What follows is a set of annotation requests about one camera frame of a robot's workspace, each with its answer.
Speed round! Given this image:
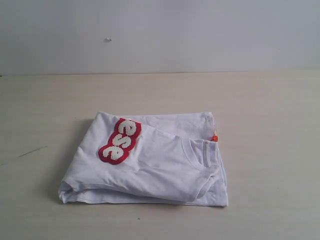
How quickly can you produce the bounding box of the white t-shirt red lettering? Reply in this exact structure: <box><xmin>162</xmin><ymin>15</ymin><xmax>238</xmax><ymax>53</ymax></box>
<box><xmin>62</xmin><ymin>112</ymin><xmax>225</xmax><ymax>202</ymax></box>

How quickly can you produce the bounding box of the orange neck label tag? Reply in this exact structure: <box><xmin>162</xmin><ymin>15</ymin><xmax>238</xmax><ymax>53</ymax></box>
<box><xmin>211</xmin><ymin>134</ymin><xmax>219</xmax><ymax>142</ymax></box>

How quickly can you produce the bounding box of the small white wall hook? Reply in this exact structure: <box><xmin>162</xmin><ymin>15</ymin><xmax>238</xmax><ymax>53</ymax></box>
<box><xmin>104</xmin><ymin>37</ymin><xmax>112</xmax><ymax>43</ymax></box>

